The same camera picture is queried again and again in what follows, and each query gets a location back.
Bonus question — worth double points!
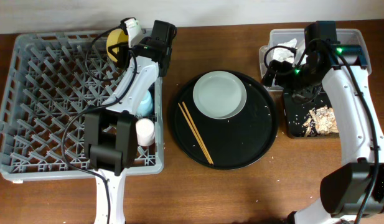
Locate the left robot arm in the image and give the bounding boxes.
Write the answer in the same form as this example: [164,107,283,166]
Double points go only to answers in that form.
[84,17,177,223]

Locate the round black tray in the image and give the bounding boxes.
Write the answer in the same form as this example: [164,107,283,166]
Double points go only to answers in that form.
[167,71,279,170]

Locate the food scraps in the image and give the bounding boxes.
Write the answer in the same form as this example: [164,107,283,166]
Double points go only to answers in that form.
[302,106,339,137]

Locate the black rectangular tray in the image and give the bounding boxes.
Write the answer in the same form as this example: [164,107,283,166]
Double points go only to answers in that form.
[283,90,339,138]

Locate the blue cup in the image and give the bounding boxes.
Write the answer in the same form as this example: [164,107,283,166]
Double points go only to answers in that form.
[136,91,154,117]

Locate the grey plate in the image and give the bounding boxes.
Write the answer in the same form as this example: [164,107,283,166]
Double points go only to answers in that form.
[192,70,247,119]

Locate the pink cup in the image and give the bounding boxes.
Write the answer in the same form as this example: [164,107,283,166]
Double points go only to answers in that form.
[136,118,155,146]

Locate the yellow bowl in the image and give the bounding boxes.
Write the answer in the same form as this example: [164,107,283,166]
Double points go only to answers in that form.
[106,29,129,62]

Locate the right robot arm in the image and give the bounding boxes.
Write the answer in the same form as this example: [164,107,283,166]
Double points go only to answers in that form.
[261,21,384,223]

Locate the grey dishwasher rack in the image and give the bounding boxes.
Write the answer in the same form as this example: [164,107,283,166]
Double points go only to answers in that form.
[0,31,164,182]

